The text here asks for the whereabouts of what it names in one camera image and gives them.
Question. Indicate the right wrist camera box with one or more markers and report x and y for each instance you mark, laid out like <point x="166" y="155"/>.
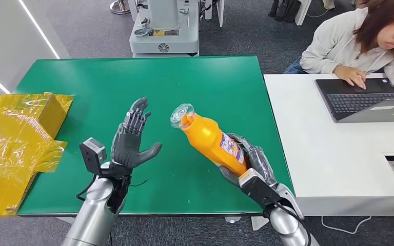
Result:
<point x="258" y="190"/>

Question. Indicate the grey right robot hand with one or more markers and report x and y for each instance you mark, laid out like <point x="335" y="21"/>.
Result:
<point x="260" y="163"/>

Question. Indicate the orange plastic bottle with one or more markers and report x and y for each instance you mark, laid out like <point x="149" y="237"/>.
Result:
<point x="210" y="139"/>

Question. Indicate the dark grey laptop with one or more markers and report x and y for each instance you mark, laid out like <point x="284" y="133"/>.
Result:
<point x="360" y="100"/>

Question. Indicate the green topped table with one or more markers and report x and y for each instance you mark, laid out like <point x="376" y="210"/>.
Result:
<point x="190" y="85"/>

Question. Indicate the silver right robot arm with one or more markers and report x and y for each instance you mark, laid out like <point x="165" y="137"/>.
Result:
<point x="287" y="220"/>

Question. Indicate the white machine base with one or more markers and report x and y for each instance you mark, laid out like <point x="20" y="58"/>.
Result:
<point x="169" y="34"/>

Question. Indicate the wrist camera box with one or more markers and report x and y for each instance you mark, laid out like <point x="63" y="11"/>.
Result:
<point x="258" y="190"/>
<point x="93" y="156"/>

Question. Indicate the white furniture leg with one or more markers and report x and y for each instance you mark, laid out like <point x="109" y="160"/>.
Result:
<point x="302" y="12"/>
<point x="220" y="12"/>

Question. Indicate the white desk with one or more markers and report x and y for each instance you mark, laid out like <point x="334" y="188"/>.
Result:
<point x="333" y="156"/>

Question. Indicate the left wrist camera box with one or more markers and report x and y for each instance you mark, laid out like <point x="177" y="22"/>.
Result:
<point x="93" y="156"/>

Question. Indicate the yellow film wrapped cardboard box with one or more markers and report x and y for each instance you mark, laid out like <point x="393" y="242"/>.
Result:
<point x="10" y="142"/>

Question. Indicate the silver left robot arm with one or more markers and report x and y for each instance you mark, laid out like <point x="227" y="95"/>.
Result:
<point x="95" y="214"/>

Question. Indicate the black chair base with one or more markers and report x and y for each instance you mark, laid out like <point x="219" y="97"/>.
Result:
<point x="283" y="10"/>

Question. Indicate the person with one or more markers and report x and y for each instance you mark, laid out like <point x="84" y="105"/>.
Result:
<point x="339" y="44"/>

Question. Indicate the person's hand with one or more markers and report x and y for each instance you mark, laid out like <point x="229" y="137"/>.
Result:
<point x="350" y="75"/>

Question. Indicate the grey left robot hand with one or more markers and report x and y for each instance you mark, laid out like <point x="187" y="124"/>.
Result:
<point x="127" y="146"/>

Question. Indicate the chrome round stand base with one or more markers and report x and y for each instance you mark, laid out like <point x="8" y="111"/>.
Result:
<point x="119" y="6"/>

